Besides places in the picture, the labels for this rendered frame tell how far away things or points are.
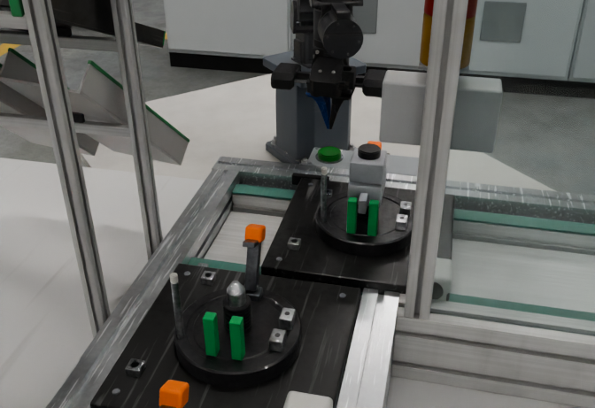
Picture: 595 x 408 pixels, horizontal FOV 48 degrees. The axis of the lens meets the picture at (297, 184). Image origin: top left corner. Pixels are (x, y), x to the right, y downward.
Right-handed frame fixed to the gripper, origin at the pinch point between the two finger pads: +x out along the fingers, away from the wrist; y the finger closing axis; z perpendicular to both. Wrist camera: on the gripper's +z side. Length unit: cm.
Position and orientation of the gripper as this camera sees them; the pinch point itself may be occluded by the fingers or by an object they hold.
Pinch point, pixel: (330, 109)
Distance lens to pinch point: 110.9
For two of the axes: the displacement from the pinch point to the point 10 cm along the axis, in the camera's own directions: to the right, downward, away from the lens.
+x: 0.1, 8.6, 5.0
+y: 9.8, 1.1, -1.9
